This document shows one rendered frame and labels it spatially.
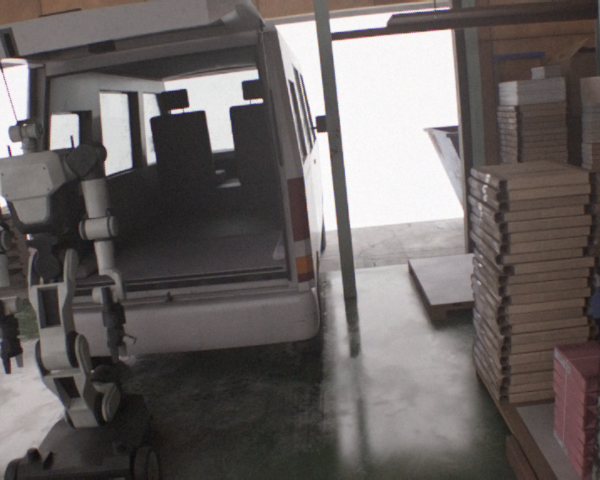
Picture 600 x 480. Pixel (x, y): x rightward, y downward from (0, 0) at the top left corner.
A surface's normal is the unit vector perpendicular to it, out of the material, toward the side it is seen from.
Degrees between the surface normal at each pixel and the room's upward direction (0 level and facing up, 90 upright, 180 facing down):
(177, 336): 92
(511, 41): 90
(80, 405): 30
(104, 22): 106
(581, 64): 90
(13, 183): 90
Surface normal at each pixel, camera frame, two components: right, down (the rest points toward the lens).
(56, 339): 0.02, -0.20
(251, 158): -0.04, 0.29
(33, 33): -0.01, 0.49
